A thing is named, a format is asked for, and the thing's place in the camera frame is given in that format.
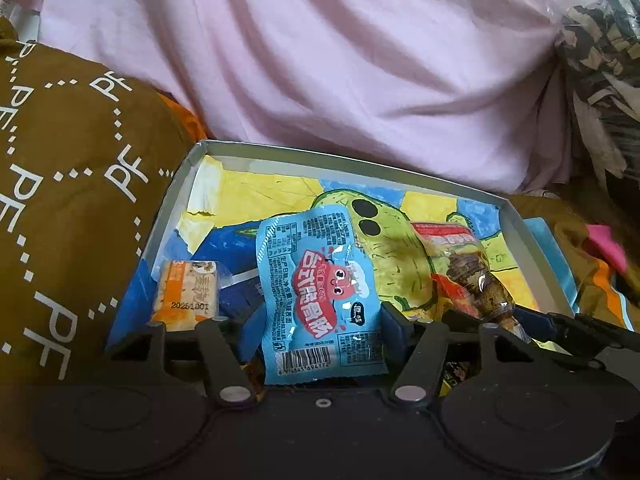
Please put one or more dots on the yellow cracker snack pack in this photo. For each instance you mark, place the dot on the yellow cracker snack pack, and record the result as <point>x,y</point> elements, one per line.
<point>453,374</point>

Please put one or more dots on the camouflage cloth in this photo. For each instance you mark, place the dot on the camouflage cloth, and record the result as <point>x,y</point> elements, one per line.
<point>599,46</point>

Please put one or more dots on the grey cardboard box tray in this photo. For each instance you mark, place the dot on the grey cardboard box tray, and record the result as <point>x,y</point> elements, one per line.
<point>239,204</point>

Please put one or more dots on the clear bag of mushroom snacks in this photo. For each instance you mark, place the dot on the clear bag of mushroom snacks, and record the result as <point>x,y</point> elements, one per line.
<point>463,275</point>

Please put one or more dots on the pink bed sheet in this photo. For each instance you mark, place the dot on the pink bed sheet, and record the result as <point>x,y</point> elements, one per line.
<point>467,90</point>

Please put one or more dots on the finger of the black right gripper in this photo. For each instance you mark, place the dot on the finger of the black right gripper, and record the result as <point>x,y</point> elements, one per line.
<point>537,325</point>
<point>587,337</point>

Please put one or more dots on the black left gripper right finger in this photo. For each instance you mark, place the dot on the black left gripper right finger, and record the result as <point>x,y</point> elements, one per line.
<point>421,351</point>

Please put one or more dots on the brown patterned pillow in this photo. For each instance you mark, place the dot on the brown patterned pillow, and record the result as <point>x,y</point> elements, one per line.
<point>86,159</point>

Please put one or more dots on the colourful cartoon blanket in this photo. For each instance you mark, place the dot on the colourful cartoon blanket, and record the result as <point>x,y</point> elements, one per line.
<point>603,262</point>

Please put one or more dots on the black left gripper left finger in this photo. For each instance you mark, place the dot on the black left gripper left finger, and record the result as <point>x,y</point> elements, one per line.
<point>225,382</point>

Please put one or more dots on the orange white biscuit pack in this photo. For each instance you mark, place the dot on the orange white biscuit pack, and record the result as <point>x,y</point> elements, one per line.
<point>187,294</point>

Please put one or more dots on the light blue snack packet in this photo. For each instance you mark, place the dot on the light blue snack packet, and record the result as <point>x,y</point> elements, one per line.
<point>323,312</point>

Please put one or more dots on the white blue packet in tray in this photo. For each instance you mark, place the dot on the white blue packet in tray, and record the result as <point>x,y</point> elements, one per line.
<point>241,295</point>

